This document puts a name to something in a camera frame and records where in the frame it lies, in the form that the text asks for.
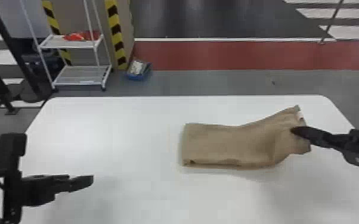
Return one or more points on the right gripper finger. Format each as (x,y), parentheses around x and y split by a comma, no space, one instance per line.
(317,136)

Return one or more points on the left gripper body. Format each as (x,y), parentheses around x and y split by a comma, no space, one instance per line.
(38,192)

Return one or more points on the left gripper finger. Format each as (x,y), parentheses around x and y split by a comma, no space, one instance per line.
(81,182)

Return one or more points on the beige towel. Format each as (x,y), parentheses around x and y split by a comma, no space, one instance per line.
(239,144)

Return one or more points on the blue basket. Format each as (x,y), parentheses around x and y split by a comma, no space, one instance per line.
(138,71)

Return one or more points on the red snack packet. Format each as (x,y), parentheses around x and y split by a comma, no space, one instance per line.
(73,37)

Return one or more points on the yellow black striped post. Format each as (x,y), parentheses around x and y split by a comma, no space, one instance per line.
(54,23)
(116,34)

